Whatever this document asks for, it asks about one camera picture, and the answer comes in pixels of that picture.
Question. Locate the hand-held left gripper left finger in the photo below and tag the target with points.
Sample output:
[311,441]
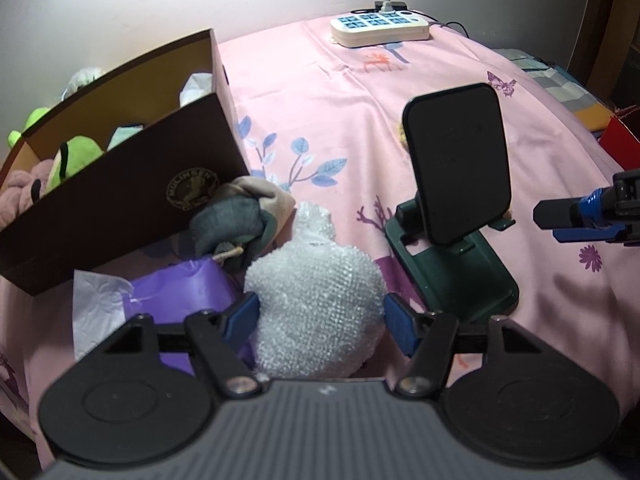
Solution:
[240,317]

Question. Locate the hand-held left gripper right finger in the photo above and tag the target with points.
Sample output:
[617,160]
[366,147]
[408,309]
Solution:
[400,322]

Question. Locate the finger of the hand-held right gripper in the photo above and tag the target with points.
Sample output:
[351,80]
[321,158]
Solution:
[585,235]
[560,212]

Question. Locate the white bubble wrap bundle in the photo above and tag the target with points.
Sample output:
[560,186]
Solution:
[310,300]

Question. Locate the brown cardboard box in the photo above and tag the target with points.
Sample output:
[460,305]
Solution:
[125,200]

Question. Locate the pink teddy bear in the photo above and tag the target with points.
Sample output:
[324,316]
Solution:
[15,195]

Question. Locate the purple tissue pack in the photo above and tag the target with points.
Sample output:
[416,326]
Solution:
[175,285]

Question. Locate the red box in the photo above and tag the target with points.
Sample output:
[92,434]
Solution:
[620,140]

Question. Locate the grey and beige sock bundle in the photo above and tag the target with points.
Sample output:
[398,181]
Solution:
[225,220]

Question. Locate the black and green phone stand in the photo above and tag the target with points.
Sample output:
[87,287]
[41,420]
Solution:
[460,160]

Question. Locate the checkered cloth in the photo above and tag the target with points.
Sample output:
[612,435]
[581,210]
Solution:
[560,85]

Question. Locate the white tissue sheet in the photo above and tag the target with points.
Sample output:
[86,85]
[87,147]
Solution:
[97,305]

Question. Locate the pink printed bedsheet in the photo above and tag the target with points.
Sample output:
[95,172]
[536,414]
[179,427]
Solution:
[325,110]

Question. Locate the green plush toy black antennae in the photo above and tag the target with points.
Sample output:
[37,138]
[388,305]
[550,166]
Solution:
[75,155]

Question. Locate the cream cloth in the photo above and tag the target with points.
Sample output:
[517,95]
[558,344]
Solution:
[197,87]

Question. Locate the white power strip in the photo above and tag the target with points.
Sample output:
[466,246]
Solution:
[380,27]

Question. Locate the black plug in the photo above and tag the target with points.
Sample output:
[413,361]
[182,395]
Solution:
[392,5]

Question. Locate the white plush toy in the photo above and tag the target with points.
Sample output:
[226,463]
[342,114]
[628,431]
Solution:
[85,80]

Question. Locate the green and yellow plush toy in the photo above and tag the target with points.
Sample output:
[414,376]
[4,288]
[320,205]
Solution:
[30,120]

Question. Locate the wooden bed frame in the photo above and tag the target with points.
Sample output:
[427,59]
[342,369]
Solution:
[615,20]

